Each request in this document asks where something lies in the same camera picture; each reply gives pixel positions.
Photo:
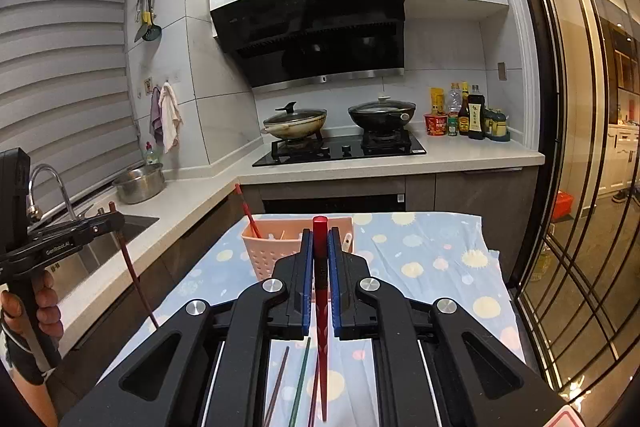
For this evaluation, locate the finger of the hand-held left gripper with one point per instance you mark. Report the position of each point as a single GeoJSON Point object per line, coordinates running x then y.
{"type": "Point", "coordinates": [102, 223]}

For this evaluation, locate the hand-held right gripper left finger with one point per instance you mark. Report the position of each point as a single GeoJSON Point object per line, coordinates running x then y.
{"type": "Point", "coordinates": [306, 297]}

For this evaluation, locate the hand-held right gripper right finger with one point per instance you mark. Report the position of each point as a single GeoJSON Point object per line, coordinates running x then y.
{"type": "Point", "coordinates": [334, 297]}

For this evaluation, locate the pink perforated plastic basket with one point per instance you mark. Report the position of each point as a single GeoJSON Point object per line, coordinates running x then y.
{"type": "Point", "coordinates": [260, 257]}

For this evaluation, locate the dark red chopstick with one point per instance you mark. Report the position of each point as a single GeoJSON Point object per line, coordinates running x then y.
{"type": "Point", "coordinates": [132, 277]}

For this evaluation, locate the green chopstick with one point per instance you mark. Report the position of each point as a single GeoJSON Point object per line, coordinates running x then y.
{"type": "Point", "coordinates": [300, 382]}

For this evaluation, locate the dark brown chopstick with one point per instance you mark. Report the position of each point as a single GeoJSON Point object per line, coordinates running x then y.
{"type": "Point", "coordinates": [277, 387]}

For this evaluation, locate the red patterned chopstick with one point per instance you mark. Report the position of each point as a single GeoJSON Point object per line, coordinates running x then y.
{"type": "Point", "coordinates": [246, 209]}

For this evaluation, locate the person's left hand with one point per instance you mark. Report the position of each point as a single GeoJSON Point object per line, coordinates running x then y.
{"type": "Point", "coordinates": [47, 307]}

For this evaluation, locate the steel sink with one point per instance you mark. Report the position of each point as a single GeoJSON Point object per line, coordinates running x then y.
{"type": "Point", "coordinates": [100, 247]}

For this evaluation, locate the chrome faucet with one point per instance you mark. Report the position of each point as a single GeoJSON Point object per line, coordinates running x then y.
{"type": "Point", "coordinates": [42, 172]}

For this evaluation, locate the steel pot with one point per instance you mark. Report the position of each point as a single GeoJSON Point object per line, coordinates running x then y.
{"type": "Point", "coordinates": [140, 184]}

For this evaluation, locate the green dish soap bottle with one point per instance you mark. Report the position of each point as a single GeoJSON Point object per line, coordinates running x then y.
{"type": "Point", "coordinates": [152, 154]}

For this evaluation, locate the blue printed tablecloth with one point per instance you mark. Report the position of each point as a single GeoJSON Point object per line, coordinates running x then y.
{"type": "Point", "coordinates": [425, 257]}

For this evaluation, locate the purple hanging towel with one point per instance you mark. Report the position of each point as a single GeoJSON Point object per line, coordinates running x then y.
{"type": "Point", "coordinates": [155, 117]}

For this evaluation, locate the white hanging towel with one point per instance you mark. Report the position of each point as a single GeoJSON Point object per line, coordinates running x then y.
{"type": "Point", "coordinates": [171, 117]}

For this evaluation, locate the grey window blind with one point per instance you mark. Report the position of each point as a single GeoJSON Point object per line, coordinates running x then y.
{"type": "Point", "coordinates": [65, 72]}

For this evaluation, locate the black gas stove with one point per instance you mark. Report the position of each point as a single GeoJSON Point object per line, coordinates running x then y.
{"type": "Point", "coordinates": [345, 152]}

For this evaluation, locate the wok with glass lid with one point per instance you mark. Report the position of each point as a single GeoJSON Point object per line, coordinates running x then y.
{"type": "Point", "coordinates": [295, 119]}

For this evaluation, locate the black lidded wok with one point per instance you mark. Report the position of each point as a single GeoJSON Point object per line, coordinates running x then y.
{"type": "Point", "coordinates": [382, 114]}

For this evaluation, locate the hanging steel spatula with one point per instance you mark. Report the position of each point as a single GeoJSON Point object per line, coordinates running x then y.
{"type": "Point", "coordinates": [140, 29]}

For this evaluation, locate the red instant noodle cup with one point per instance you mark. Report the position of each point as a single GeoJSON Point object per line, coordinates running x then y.
{"type": "Point", "coordinates": [435, 126]}

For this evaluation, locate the small green-capped jar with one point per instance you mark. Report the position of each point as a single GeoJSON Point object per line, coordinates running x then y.
{"type": "Point", "coordinates": [453, 127]}

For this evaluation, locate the yellow oil jug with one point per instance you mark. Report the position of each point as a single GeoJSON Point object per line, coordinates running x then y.
{"type": "Point", "coordinates": [542, 264]}

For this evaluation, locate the brown yellow-label bottle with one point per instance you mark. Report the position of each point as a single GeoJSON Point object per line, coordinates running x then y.
{"type": "Point", "coordinates": [464, 117]}

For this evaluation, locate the yellow seasoning packet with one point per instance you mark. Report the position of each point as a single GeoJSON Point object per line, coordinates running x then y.
{"type": "Point", "coordinates": [438, 99]}

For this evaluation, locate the large dark sauce bottle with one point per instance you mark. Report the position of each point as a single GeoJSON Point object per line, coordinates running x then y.
{"type": "Point", "coordinates": [476, 117]}

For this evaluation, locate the clear plastic bottle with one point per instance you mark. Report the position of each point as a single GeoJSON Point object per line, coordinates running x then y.
{"type": "Point", "coordinates": [453, 99]}

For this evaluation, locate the tray of condiment jars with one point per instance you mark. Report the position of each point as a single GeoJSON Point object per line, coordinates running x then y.
{"type": "Point", "coordinates": [497, 127]}

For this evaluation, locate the red box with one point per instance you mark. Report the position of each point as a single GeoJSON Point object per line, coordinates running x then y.
{"type": "Point", "coordinates": [562, 206]}

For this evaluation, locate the black range hood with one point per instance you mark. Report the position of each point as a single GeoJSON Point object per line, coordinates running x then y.
{"type": "Point", "coordinates": [310, 37]}

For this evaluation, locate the black-framed glass door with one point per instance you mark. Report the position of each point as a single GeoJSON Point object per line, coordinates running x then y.
{"type": "Point", "coordinates": [575, 157]}

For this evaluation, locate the dark shoes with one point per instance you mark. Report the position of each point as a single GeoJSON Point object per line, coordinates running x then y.
{"type": "Point", "coordinates": [622, 196]}

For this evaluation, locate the white sideboard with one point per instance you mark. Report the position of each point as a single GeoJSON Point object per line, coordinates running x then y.
{"type": "Point", "coordinates": [625, 157]}

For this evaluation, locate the wall power outlet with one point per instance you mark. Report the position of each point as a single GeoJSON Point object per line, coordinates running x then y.
{"type": "Point", "coordinates": [148, 86]}

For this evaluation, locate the grey wall switch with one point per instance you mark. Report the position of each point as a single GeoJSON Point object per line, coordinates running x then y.
{"type": "Point", "coordinates": [502, 71]}

